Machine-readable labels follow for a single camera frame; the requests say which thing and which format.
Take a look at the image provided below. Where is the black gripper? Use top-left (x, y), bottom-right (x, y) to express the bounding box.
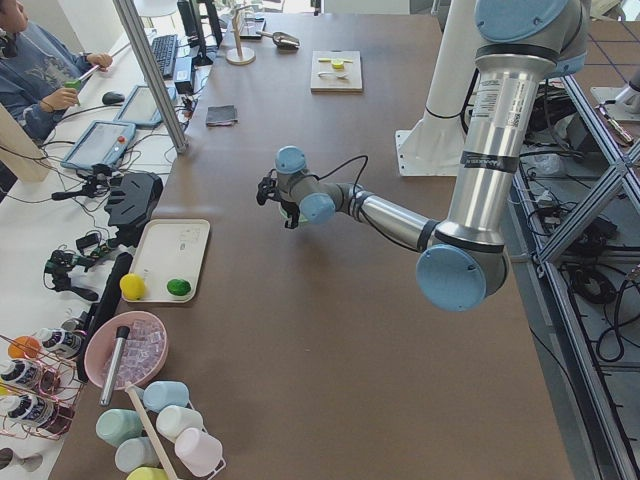
top-left (256, 176), bottom-right (300, 229)

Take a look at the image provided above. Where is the white plastic spoon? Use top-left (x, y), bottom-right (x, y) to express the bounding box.
top-left (317, 71), bottom-right (349, 80)

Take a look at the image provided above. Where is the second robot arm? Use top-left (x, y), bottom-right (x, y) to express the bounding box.
top-left (591, 70), bottom-right (639, 122)

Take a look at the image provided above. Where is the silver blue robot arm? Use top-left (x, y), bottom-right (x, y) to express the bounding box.
top-left (256, 1), bottom-right (590, 311)

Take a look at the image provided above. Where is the light green bowl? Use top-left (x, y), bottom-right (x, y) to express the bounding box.
top-left (279, 201), bottom-right (308, 229)

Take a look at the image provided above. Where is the pink bowl with ice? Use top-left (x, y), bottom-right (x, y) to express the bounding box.
top-left (84, 311), bottom-right (168, 390)

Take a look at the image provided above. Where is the cream plastic tray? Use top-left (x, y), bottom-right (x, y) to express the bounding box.
top-left (121, 219), bottom-right (210, 303)

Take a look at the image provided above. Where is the dark grey cloth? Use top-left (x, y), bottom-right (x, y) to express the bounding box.
top-left (205, 105), bottom-right (238, 127)

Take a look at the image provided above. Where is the green lime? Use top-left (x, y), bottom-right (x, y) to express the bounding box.
top-left (166, 278), bottom-right (192, 297)

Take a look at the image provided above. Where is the black device stand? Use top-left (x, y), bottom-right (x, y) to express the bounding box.
top-left (104, 172), bottom-right (163, 249)

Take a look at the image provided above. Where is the wooden cutting board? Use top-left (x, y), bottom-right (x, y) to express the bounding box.
top-left (310, 50), bottom-right (364, 93)

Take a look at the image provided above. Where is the yellow plastic knife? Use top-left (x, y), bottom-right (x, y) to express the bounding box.
top-left (318, 57), bottom-right (353, 68)

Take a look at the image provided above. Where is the wooden mug tree stand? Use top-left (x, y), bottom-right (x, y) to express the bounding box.
top-left (226, 5), bottom-right (256, 66)

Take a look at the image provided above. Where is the metal scoop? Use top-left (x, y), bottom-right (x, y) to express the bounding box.
top-left (257, 30), bottom-right (300, 50)

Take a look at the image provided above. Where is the far blue teach pendant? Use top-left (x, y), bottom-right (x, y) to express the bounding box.
top-left (114, 85), bottom-right (162, 129)

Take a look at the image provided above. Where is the blue teach pendant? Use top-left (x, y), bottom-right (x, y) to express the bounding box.
top-left (61, 121), bottom-right (136, 171)
top-left (114, 85), bottom-right (162, 129)

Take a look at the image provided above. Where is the near blue teach pendant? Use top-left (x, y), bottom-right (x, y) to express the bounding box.
top-left (61, 121), bottom-right (136, 171)

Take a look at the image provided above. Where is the metal muddler tool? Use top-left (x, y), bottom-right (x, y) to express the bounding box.
top-left (99, 326), bottom-right (130, 407)

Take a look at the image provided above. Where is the black keyboard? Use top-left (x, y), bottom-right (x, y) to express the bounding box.
top-left (151, 34), bottom-right (178, 79)

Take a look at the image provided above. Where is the black computer mouse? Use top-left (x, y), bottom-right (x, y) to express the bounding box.
top-left (101, 91), bottom-right (125, 106)

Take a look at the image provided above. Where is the light blue cup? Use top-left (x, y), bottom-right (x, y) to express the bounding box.
top-left (143, 380), bottom-right (190, 413)

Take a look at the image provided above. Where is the black monitor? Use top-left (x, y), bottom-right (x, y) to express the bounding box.
top-left (177, 0), bottom-right (223, 66)

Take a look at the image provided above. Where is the white cup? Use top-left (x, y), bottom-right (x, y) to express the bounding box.
top-left (156, 405), bottom-right (204, 442)

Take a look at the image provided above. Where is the wooden stirring stick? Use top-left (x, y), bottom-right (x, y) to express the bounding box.
top-left (125, 383), bottom-right (178, 480)

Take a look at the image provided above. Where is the pink cup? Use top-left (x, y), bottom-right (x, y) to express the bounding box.
top-left (174, 427), bottom-right (226, 477)

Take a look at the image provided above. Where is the mint green cup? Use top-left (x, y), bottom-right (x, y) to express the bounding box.
top-left (95, 409), bottom-right (143, 447)

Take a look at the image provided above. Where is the pale teal cup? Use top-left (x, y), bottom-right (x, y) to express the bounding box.
top-left (115, 437), bottom-right (160, 473)

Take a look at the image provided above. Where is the seated person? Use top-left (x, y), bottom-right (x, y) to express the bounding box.
top-left (1, 1), bottom-right (113, 143)

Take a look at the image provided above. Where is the orange fruit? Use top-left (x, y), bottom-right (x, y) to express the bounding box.
top-left (8, 336), bottom-right (41, 359)

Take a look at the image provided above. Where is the yellow cup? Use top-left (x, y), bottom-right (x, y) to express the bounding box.
top-left (126, 466), bottom-right (168, 480)

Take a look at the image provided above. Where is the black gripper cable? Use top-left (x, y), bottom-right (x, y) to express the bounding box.
top-left (317, 154), bottom-right (370, 201)

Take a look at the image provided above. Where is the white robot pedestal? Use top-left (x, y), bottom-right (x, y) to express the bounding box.
top-left (396, 0), bottom-right (481, 177)

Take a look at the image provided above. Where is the aluminium frame post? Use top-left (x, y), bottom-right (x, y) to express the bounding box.
top-left (113, 0), bottom-right (188, 154)

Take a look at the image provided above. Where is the copper wire bottle rack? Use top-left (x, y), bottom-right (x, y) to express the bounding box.
top-left (1, 336), bottom-right (84, 441)

